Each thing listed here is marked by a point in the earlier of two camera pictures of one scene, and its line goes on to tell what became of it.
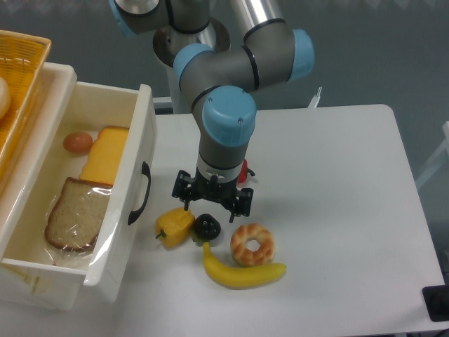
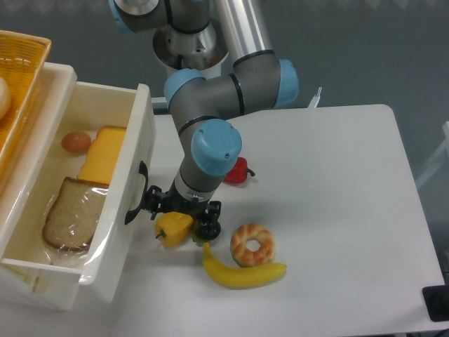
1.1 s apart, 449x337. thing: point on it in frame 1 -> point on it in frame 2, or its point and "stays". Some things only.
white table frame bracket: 316,99 stays
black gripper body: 188,187 -> 205,216
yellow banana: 240,277 stays
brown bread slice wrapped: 77,214 stays
